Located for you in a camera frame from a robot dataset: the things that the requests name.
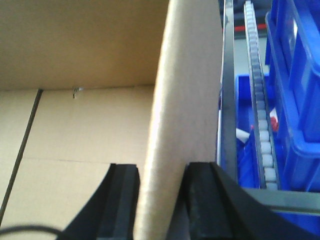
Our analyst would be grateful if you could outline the blue bin on lower shelf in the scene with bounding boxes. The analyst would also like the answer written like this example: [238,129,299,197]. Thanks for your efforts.
[235,75,261,189]

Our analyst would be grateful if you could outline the brown cardboard box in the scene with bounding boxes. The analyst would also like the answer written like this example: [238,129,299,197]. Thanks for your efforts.
[0,0,223,240]

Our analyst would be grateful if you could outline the metal shelf front rail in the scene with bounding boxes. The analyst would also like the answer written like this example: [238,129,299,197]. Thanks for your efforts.
[243,188,320,216]

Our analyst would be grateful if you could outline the white roller conveyor track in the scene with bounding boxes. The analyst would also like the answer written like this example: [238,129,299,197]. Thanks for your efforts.
[243,0,281,191]

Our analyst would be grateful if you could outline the black cable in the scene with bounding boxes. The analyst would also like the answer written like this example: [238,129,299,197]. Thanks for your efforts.
[0,224,63,238]

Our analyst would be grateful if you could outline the lower stacked blue crate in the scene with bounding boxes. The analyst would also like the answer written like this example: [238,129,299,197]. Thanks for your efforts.
[265,0,320,192]

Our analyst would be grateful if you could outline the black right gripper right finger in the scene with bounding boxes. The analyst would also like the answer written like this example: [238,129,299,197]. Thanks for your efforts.
[183,161,320,240]

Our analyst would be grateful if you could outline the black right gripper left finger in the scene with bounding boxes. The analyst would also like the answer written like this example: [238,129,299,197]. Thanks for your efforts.
[63,163,139,240]

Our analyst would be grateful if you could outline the metal shelf divider rail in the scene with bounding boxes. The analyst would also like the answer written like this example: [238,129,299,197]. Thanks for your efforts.
[217,0,238,181]

